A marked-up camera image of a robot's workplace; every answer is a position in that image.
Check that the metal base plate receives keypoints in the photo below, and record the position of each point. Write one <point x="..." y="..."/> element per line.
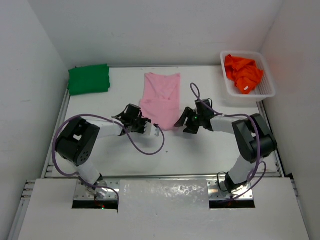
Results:
<point x="106" y="193"/>
<point x="217" y="191"/>

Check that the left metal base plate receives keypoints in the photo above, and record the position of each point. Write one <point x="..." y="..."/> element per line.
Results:
<point x="106" y="193"/>

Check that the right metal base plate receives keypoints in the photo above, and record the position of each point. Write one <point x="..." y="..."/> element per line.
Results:
<point x="217" y="191"/>

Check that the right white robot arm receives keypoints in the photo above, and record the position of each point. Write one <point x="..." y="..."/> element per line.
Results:
<point x="254" y="139"/>

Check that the white front cover panel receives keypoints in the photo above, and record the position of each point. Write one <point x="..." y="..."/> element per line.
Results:
<point x="163" y="210"/>

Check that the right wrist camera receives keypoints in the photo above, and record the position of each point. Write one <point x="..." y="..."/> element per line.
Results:
<point x="204" y="105"/>

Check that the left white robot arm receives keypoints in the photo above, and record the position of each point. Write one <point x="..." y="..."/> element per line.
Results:
<point x="76" y="142"/>

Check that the white plastic basket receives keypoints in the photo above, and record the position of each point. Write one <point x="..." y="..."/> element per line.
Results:
<point x="266" y="89"/>

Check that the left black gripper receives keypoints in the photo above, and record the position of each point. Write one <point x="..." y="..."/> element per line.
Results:
<point x="143" y="121"/>

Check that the orange t shirt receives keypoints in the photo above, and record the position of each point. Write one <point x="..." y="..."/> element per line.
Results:
<point x="244" y="73"/>

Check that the pink t shirt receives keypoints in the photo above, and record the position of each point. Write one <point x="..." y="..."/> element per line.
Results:
<point x="161" y="99"/>

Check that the green t shirt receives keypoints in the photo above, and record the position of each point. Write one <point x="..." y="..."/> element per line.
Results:
<point x="89" y="80"/>

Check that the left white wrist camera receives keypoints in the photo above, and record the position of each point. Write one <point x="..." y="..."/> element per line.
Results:
<point x="151" y="130"/>

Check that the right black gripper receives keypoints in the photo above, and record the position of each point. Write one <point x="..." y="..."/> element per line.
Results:
<point x="190" y="128"/>

